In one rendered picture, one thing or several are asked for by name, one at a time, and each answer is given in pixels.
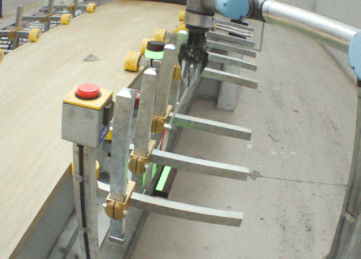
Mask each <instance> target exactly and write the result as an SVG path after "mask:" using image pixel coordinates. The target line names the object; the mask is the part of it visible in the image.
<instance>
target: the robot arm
mask: <svg viewBox="0 0 361 259"><path fill-rule="evenodd" d="M215 13H218V14H220V15H222V16H224V17H226V18H229V19H235V20H238V19H242V18H244V19H252V20H258V21H261V22H264V23H267V24H271V25H276V26H278V27H281V28H284V29H286V30H289V31H292V32H295V33H297V34H300V35H302V36H305V37H307V38H310V39H313V40H314V41H317V42H320V43H322V44H324V45H327V46H329V47H332V48H334V49H336V50H338V51H341V52H343V53H345V54H348V55H349V60H350V65H351V67H352V69H353V70H354V73H355V75H356V86H357V89H358V99H357V111H356V126H355V137H354V147H353V155H352V159H351V166H350V173H349V179H348V182H347V188H346V192H345V197H344V202H343V205H342V209H341V214H340V218H339V220H338V225H337V228H336V232H335V235H334V238H333V242H332V245H331V248H330V251H329V253H328V254H326V255H325V256H323V257H322V259H361V30H360V29H358V28H355V27H352V26H350V25H347V24H344V23H341V22H339V21H336V20H333V19H330V18H328V17H325V16H321V15H318V14H315V13H313V12H310V11H306V10H303V9H300V8H297V7H293V6H290V5H286V4H283V3H280V2H276V1H274V0H187V5H186V10H185V13H184V19H183V22H184V23H185V24H186V28H187V29H189V33H188V39H187V40H184V41H183V42H182V43H181V45H180V51H179V54H178V61H179V65H180V71H181V74H182V78H183V81H184V83H185V84H186V86H187V87H191V86H192V85H193V84H194V83H195V82H196V80H197V79H198V78H199V76H200V75H201V73H202V71H203V70H204V68H205V67H206V65H207V63H208V55H209V53H208V52H206V49H207V48H208V47H207V44H206V36H205V32H208V31H209V28H211V27H212V26H213V21H215V20H216V18H213V17H214V14H215ZM191 62H193V72H192V74H191V76H192V77H191V79H190V78H189V73H190V70H189V68H190V66H191Z"/></svg>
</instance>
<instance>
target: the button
mask: <svg viewBox="0 0 361 259"><path fill-rule="evenodd" d="M99 93H100V88H99V87H98V86H97V85H94V84H82V85H80V86H79V87H78V88H77V94H78V96H80V97H82V98H94V97H96V96H97V95H99Z"/></svg>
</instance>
